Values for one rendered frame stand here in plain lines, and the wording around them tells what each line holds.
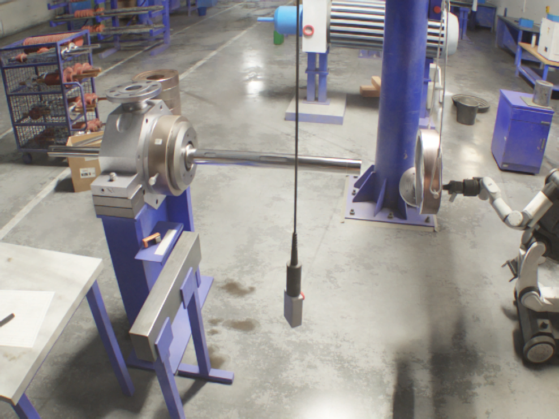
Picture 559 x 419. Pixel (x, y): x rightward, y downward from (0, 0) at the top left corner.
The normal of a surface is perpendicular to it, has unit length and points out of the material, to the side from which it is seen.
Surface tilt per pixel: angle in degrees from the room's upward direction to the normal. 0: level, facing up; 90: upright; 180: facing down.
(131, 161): 90
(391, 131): 90
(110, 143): 45
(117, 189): 90
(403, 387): 0
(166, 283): 0
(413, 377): 0
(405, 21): 90
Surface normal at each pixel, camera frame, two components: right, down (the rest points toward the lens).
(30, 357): 0.00, -0.85
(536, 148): -0.18, 0.52
